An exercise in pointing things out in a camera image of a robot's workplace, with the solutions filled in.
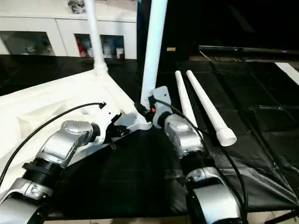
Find white plastic table leg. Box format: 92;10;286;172
186;70;238;147
85;0;109;76
175;70;198;129
140;0;168;107

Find white plastic table top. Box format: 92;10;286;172
0;69;153;189

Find black cabinet with orange label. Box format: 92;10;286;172
136;0;299;56

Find black work mat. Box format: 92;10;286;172
0;54;299;219

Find glossy black long bar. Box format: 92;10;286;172
198;45;299;55

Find crumpled silver black object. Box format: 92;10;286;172
67;0;87;14

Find white cabinet with glass doors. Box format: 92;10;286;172
0;0;139;60

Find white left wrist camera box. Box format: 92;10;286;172
93;108;123;141

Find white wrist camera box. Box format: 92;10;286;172
93;108;123;141
149;86;170;113

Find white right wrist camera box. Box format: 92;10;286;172
149;86;170;113

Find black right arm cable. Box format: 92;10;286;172
153;97;249;221

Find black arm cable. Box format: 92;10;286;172
153;97;249;221
0;102;107;188

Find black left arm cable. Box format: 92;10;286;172
0;102;107;188

